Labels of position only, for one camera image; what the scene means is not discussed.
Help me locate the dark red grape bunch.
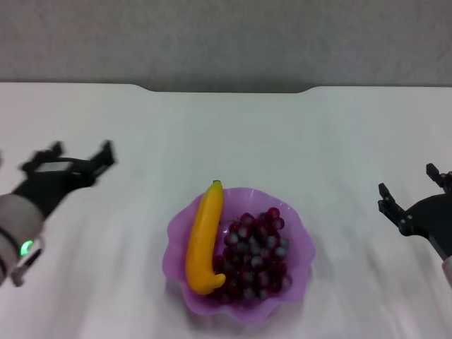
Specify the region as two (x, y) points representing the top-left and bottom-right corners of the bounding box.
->
(210, 206), (295, 305)

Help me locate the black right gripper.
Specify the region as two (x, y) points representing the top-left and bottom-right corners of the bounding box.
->
(376, 162), (452, 263)

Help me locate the yellow banana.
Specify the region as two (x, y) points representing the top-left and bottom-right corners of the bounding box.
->
(184, 179), (227, 296)

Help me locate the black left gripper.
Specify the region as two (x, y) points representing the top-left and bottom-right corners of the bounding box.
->
(12, 139), (118, 220)

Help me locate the purple scalloped plastic plate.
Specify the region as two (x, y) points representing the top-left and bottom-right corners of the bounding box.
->
(162, 186), (316, 326)

